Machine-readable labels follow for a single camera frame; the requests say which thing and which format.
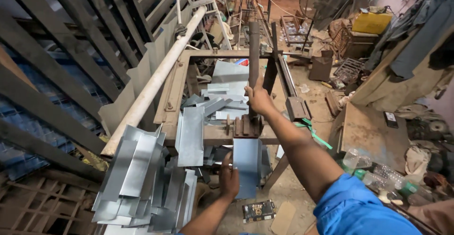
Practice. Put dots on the person's left hand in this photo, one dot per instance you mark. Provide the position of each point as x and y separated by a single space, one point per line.
228 181

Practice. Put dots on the person's right hand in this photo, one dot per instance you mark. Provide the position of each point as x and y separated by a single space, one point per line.
260 102

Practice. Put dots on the galvanized sheet piece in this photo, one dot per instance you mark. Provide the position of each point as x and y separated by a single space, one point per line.
247 164

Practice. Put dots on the heap of cut sheet offcuts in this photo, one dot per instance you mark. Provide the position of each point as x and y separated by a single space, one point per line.
227 89

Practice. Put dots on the black printed packet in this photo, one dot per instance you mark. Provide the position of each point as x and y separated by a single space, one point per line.
259 211

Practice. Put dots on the bent galvanized channel piece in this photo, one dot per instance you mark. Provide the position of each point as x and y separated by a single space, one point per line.
191 135

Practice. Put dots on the brown cardboard piece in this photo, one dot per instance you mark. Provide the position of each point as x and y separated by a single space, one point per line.
283 219

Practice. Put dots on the rusty metal box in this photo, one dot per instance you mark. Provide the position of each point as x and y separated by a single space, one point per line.
320 67

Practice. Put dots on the pile of bent galvanized sheets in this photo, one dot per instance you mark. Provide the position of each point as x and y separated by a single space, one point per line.
138 178

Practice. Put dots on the dark metal grate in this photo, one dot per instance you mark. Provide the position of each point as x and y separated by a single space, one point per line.
349 70

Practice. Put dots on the long white pipe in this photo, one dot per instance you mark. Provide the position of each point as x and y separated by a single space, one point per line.
152 86

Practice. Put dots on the rusty metal work table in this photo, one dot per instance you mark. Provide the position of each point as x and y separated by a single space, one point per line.
372 139

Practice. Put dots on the leaning wooden board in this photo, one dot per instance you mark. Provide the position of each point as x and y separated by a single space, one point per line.
383 86

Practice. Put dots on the blue shirt sleeve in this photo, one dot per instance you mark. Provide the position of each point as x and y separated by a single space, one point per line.
354 210

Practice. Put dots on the black phone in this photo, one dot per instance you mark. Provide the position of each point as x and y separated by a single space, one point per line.
391 119

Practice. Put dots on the yellow box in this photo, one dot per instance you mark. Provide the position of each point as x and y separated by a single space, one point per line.
371 22

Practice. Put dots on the clear plastic bottle green cap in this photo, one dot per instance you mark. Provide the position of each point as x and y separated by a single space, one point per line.
374 181

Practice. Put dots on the clear plastic bottle green label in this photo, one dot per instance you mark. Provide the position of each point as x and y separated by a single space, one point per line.
397 181

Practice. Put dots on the grey hanging cloth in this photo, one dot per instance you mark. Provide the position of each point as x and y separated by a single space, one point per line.
418 32

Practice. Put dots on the brown lattice grille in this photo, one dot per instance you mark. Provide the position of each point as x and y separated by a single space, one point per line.
42 206

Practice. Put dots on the black metal gate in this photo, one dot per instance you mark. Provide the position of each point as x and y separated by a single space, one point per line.
53 71

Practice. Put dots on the rusty frame with glass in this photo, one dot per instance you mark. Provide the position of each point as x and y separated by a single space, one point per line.
296 31

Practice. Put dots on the rusty metal machine frame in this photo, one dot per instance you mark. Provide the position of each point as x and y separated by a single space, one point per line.
177 82

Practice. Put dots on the white metal frame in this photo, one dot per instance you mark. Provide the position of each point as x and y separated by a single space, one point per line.
216 11

